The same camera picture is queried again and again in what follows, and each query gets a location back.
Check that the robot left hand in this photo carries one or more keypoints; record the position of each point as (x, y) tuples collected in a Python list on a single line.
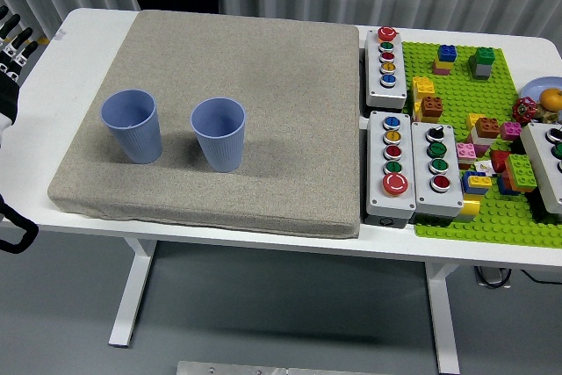
[(9, 89)]

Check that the blue ribbed plastic cup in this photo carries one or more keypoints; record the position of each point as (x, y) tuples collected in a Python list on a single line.
[(221, 146), (134, 138)]

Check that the white table leg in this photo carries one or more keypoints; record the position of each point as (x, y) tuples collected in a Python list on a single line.
[(443, 322), (131, 287)]

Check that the grey-brown fabric mat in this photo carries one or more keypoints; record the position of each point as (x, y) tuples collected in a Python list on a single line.
[(263, 107)]

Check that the grey box, small red stop button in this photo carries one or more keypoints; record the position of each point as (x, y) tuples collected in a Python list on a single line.
[(377, 89)]

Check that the grey box, large red stop button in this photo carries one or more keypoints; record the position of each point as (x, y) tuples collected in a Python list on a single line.
[(379, 199)]

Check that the brown on yellow brick stack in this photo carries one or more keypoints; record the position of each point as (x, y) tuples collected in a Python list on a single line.
[(431, 107)]

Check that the blue yellow pink brick stack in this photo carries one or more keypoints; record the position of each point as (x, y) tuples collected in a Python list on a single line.
[(445, 59)]

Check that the light pink toy brick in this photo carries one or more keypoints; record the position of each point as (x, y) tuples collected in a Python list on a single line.
[(465, 152)]

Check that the green grey brick stack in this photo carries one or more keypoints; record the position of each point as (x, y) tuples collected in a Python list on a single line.
[(482, 65)]

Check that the yellow round toy brick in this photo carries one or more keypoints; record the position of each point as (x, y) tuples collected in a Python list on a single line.
[(470, 208)]

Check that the yellow on blue brick stack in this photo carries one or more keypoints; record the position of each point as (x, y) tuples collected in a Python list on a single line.
[(477, 182)]

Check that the brown white yellow brick stack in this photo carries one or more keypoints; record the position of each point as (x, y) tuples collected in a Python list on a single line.
[(488, 127)]

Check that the red toy brick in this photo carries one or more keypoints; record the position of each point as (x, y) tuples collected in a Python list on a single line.
[(499, 160)]

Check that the magenta toy brick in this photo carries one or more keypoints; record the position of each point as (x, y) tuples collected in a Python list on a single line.
[(511, 130)]

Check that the green studded baseplate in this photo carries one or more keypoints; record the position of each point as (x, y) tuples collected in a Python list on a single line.
[(500, 225)]

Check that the red valve wheel toy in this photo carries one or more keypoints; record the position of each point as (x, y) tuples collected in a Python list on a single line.
[(523, 110)]

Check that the green red blue brick stack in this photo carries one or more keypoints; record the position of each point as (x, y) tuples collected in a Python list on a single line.
[(520, 170)]

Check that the light blue plate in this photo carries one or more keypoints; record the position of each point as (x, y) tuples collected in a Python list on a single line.
[(533, 87)]

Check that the grey button box, green buttons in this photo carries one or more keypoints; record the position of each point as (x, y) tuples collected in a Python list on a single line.
[(542, 164)]

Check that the brown toy item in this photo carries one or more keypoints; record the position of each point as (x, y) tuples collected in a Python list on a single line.
[(548, 116)]

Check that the orange fruit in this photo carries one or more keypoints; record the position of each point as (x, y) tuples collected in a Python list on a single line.
[(551, 98)]

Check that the grey box with selector switch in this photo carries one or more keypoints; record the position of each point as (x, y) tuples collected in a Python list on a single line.
[(443, 201)]

